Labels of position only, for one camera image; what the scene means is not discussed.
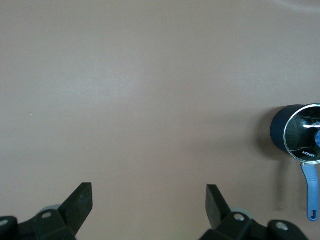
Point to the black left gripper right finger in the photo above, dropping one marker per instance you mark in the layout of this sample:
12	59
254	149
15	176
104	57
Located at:
215	207

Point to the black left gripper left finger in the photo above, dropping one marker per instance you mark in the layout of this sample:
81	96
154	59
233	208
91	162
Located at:
77	205

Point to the glass lid with blue knob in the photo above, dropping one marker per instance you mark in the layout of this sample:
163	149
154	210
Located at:
295	136

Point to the brown table cover mat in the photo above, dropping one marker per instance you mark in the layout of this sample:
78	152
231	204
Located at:
125	75

